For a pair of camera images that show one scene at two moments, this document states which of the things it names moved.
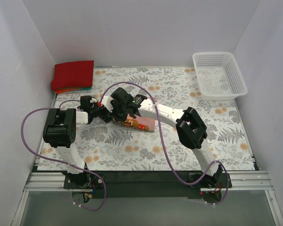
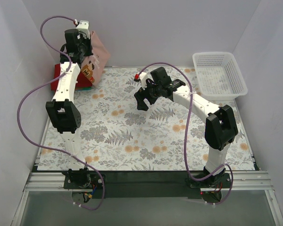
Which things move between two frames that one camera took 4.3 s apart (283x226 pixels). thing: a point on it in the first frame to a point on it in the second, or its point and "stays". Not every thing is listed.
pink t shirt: [140, 122] to [94, 66]
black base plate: [147, 184] stays
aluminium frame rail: [237, 181] stays
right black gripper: [122, 115] to [145, 97]
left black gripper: [104, 115] to [85, 50]
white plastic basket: [219, 76] stays
